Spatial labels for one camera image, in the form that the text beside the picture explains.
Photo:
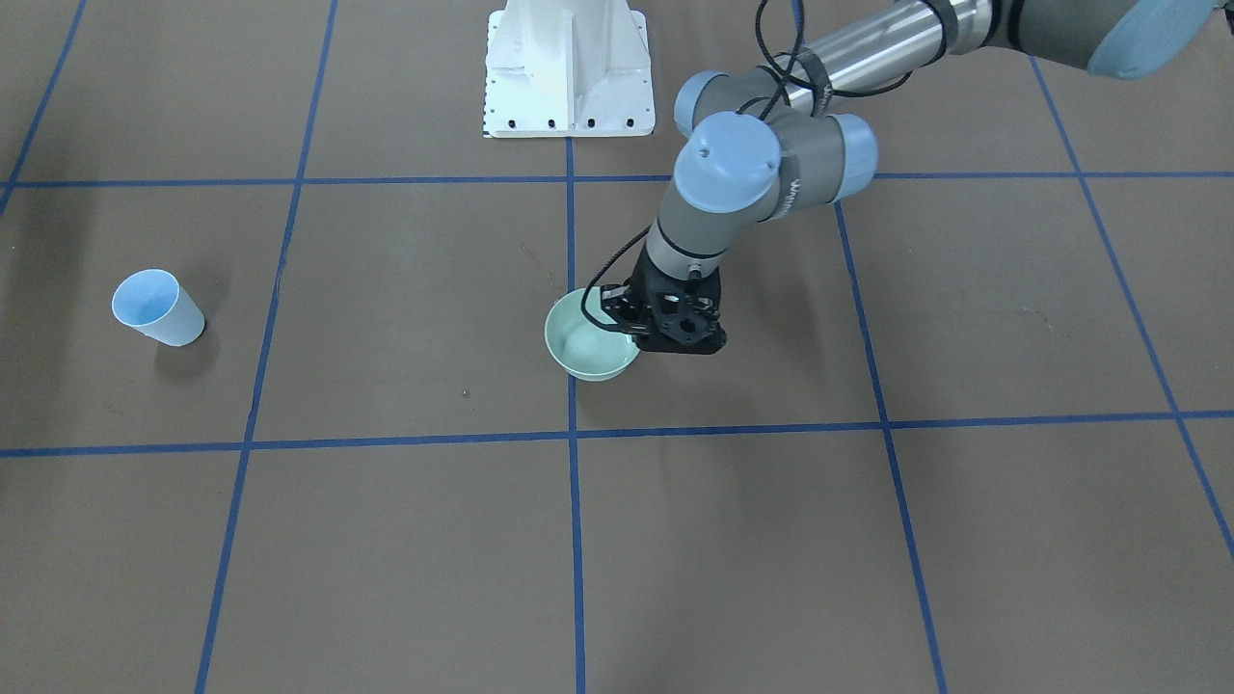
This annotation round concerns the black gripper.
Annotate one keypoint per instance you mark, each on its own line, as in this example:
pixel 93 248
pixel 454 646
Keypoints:
pixel 620 308

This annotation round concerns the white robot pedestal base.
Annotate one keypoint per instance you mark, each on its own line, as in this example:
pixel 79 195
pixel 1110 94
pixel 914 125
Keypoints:
pixel 568 69

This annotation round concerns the light blue paper cup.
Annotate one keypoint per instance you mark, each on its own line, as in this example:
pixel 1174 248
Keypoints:
pixel 154 303

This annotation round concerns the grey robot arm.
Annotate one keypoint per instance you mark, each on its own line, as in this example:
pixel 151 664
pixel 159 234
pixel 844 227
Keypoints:
pixel 763 144

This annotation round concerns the light green ceramic bowl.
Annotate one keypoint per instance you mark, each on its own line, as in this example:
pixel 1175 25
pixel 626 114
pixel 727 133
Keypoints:
pixel 576 334

